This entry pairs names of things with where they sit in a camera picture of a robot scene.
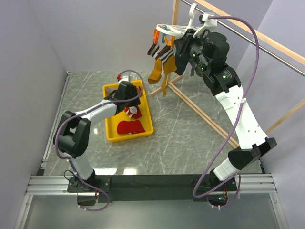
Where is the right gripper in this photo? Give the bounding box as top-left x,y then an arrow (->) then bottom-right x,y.
173,29 -> 210,73

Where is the grey sock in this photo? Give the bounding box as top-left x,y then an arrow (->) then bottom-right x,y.
105,87 -> 117,94

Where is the mustard yellow sock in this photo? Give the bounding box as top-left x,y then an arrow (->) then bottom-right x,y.
158,45 -> 177,96
147,43 -> 162,84

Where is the white round clip hanger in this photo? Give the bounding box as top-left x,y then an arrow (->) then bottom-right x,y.
153,0 -> 198,49

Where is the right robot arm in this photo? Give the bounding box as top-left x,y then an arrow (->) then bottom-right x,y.
174,29 -> 277,190

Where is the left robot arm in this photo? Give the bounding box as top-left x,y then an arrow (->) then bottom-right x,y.
53,81 -> 140,192

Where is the navy blue hanging sock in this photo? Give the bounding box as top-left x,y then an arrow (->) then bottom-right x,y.
175,55 -> 190,76

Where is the red white patterned sock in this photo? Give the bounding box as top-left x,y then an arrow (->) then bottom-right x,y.
124,105 -> 142,119

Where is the yellow plastic tray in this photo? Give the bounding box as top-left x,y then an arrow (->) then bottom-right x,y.
105,92 -> 154,142

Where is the black base bar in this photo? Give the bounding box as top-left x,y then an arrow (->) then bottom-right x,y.
67,174 -> 241,206

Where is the metal hanging rod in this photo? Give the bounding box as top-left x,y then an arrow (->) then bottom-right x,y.
182,0 -> 305,77

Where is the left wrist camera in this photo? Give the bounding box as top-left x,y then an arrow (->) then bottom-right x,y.
117,74 -> 130,83

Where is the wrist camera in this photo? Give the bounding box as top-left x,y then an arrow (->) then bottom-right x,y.
193,13 -> 217,38
117,74 -> 130,83

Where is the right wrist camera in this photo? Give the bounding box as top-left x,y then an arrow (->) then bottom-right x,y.
193,13 -> 217,38

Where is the wooden rack frame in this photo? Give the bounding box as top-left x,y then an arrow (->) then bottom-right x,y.
165,0 -> 305,138

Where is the aluminium rail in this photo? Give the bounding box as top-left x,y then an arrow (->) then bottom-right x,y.
14,71 -> 72,229

